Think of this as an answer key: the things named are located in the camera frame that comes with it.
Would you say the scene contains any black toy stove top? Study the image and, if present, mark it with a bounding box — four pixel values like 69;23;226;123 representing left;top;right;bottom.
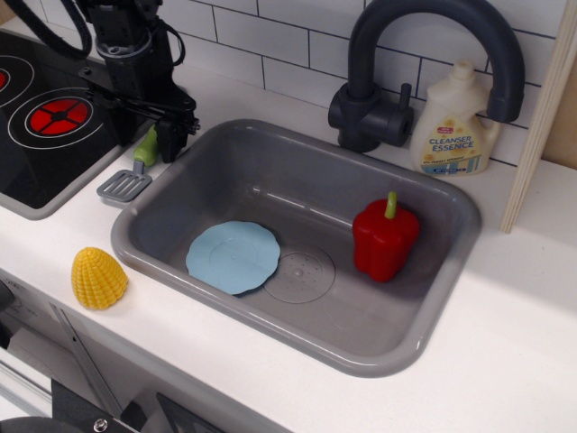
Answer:
1;31;130;220

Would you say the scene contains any red toy bell pepper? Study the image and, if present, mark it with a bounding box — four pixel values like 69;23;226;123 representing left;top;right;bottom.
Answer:
353;191;420;282

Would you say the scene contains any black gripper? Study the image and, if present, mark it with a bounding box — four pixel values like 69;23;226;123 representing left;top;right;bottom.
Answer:
79;52;199;163

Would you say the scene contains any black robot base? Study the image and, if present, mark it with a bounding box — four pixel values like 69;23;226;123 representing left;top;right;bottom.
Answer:
0;378;226;433

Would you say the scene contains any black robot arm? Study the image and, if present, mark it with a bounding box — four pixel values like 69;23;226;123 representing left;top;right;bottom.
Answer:
77;1;199;162

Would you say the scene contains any black braided cable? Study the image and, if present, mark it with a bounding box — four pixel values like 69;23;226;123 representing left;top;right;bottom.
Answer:
4;0;94;60

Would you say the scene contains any light wooden side panel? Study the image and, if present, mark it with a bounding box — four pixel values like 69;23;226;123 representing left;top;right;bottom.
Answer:
499;0;576;234

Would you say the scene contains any grey plastic sink basin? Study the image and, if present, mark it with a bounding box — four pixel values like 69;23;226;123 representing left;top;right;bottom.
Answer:
111;120;481;377

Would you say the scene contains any grey spatula green handle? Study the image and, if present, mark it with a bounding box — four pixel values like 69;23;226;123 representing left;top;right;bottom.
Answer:
96;125;160;203

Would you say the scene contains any cream cleanser bottle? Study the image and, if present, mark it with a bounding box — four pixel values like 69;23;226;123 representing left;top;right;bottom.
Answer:
410;60;501;177

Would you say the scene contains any dark grey faucet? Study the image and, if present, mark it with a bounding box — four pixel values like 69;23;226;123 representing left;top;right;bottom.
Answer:
328;0;526;152

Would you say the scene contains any light blue plate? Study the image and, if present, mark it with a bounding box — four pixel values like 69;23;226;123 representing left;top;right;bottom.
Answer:
186;221;280;295

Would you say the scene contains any yellow toy corn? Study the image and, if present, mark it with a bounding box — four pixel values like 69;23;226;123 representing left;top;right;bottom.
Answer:
71;247;128;309

